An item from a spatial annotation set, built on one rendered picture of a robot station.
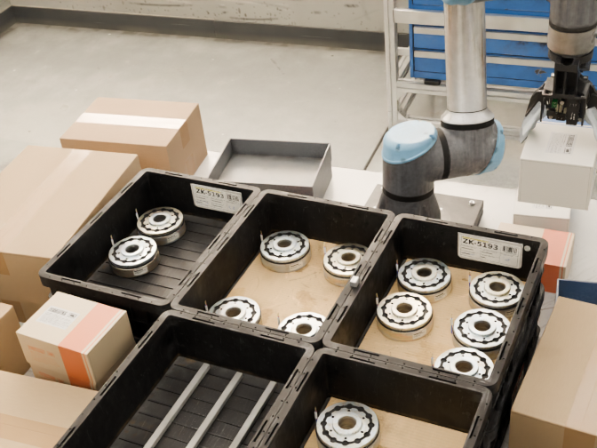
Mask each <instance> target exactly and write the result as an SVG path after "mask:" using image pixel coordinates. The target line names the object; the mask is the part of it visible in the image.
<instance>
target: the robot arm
mask: <svg viewBox="0 0 597 448"><path fill-rule="evenodd" d="M442 1H443V8H444V34H445V60H446V85H447V110H446V111H445V112H444V113H443V114H442V115H441V127H437V128H435V127H434V125H432V124H430V123H428V122H426V121H421V122H419V121H418V120H413V121H407V122H403V123H400V124H397V125H395V126H393V127H392V128H391V129H389V130H388V132H387V133H386V135H385V137H384V139H383V148H382V151H381V155H382V193H381V195H380V198H379V200H378V204H377V206H376V208H378V209H383V210H388V211H391V212H393V213H394V214H395V217H396V216H397V215H399V214H402V213H408V214H413V215H417V216H423V217H427V218H433V219H438V220H440V219H441V210H440V207H439V205H438V202H437V199H436V196H435V193H434V182H435V181H437V180H447V179H453V178H458V177H465V176H470V175H480V174H482V173H485V172H492V171H494V170H496V169H497V168H498V166H499V165H500V163H501V161H502V159H503V156H504V153H505V135H504V134H503V132H504V130H503V127H502V125H501V123H500V122H499V121H498V120H496V119H494V114H493V113H492V112H491V111H490V110H489V109H488V108H487V73H486V25H485V2H486V1H493V0H442ZM546 1H547V2H549V3H550V15H549V24H548V36H547V47H548V58H549V59H550V60H552V61H553V62H555V63H554V73H552V75H551V77H547V79H546V81H545V82H544V84H543V85H541V86H540V87H539V88H537V89H536V90H535V91H534V93H533V94H532V96H531V98H530V101H529V105H528V108H527V111H526V114H525V117H524V119H523V122H522V125H521V130H520V143H523V142H524V141H525V140H526V139H527V137H528V135H529V132H530V131H531V130H532V129H534V128H535V127H536V124H537V121H538V120H540V122H542V119H543V118H545V117H546V116H547V118H548V119H556V120H559V121H565V120H566V124H569V125H577V122H581V126H583V124H584V121H586V122H587V123H588V124H590V125H591V126H592V128H593V134H594V138H595V139H596V141H597V91H596V89H595V87H594V85H593V83H592V82H591V81H590V80H588V76H583V75H582V74H581V73H583V72H584V71H589V70H590V65H591V59H592V58H593V48H594V46H595V39H596V37H597V30H596V29H597V0H546ZM547 102H548V104H547ZM586 105H587V109H585V108H586Z"/></svg>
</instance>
